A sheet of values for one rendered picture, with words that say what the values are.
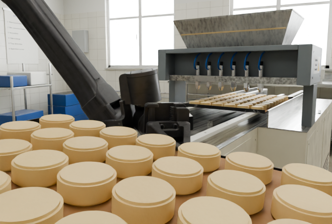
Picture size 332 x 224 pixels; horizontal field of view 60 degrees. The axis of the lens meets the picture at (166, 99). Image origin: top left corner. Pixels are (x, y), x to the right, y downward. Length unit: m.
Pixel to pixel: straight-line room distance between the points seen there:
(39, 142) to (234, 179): 0.22
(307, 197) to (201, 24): 1.22
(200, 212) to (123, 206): 0.05
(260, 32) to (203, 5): 3.54
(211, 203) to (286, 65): 1.14
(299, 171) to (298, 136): 0.95
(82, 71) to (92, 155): 0.27
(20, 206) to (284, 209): 0.19
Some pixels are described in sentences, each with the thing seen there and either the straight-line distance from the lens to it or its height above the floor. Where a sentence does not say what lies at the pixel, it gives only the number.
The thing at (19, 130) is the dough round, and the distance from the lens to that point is 0.41.
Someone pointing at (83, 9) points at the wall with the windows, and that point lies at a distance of 6.00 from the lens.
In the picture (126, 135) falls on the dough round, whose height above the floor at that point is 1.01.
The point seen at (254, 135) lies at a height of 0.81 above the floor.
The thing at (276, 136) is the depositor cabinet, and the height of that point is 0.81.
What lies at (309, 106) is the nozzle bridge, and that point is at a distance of 1.35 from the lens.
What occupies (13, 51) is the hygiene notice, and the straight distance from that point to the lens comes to 5.43.
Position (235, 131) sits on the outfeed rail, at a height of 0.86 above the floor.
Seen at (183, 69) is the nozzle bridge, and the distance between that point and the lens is 1.52.
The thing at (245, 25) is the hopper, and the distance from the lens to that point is 1.35.
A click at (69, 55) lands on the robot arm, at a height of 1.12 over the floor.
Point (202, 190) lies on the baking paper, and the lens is 0.29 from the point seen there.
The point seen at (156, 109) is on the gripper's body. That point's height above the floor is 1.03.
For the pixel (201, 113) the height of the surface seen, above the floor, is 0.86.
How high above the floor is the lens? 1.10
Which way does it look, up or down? 7 degrees down
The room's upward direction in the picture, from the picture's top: straight up
